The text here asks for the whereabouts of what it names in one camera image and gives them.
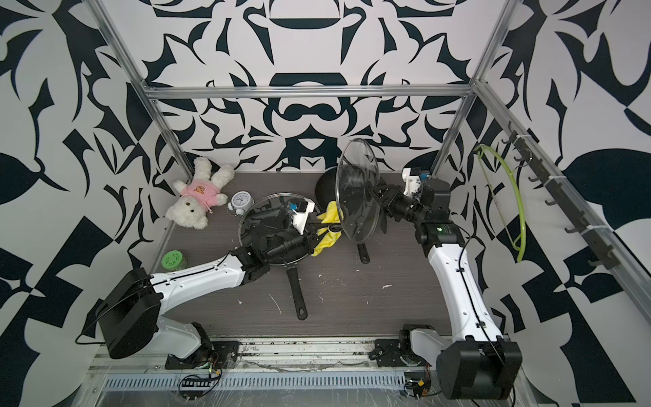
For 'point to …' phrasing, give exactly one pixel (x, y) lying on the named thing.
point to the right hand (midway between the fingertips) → (370, 188)
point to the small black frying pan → (325, 192)
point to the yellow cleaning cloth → (332, 214)
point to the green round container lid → (172, 259)
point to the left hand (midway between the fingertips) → (328, 217)
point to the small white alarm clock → (241, 201)
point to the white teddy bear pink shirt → (199, 195)
